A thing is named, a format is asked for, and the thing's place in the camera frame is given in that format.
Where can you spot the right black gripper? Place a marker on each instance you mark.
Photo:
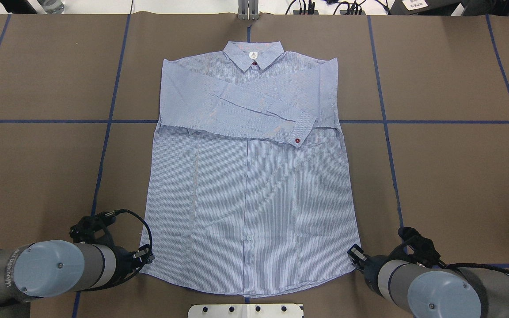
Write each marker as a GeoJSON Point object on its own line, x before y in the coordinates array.
{"type": "Point", "coordinates": [370, 268]}

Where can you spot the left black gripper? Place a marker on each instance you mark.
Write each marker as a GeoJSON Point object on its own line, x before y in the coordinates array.
{"type": "Point", "coordinates": [125, 262]}

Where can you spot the light blue striped shirt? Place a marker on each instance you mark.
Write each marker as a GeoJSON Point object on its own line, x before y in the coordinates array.
{"type": "Point", "coordinates": [249, 191]}

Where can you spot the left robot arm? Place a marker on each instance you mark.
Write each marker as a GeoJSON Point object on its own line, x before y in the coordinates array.
{"type": "Point", "coordinates": [55, 267]}

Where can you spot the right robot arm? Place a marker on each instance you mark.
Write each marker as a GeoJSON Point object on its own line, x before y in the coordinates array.
{"type": "Point", "coordinates": [463, 290]}

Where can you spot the clear water bottle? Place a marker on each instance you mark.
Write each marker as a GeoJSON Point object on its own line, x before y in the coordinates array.
{"type": "Point", "coordinates": [52, 6]}

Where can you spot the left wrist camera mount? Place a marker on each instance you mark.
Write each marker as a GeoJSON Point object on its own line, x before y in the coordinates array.
{"type": "Point", "coordinates": [94, 229]}

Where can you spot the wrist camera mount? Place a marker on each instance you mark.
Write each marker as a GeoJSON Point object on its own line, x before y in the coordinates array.
{"type": "Point", "coordinates": [424, 251]}
{"type": "Point", "coordinates": [94, 229]}

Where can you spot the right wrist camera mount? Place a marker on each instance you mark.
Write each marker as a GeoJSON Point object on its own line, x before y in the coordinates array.
{"type": "Point", "coordinates": [424, 251]}

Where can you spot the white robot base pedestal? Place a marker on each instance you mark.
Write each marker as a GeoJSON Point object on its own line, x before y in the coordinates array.
{"type": "Point", "coordinates": [272, 310]}

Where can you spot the black power strip with cables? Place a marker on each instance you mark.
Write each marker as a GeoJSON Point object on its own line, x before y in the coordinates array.
{"type": "Point", "coordinates": [336, 7]}

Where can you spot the grey aluminium frame post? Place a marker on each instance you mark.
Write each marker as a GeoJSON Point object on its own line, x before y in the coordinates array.
{"type": "Point", "coordinates": [248, 10]}

